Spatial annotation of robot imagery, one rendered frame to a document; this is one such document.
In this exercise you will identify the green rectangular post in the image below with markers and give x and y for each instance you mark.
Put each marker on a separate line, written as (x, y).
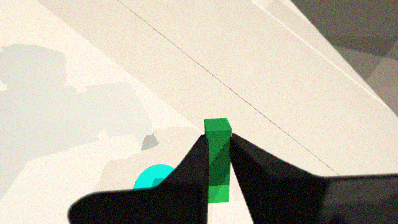
(218, 131)

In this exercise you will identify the cyan circle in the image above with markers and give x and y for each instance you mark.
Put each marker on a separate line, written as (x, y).
(153, 176)

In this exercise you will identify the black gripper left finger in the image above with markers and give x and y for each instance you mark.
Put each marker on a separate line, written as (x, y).
(181, 198)

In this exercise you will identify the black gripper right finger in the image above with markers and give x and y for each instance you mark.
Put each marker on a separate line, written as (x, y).
(278, 192)

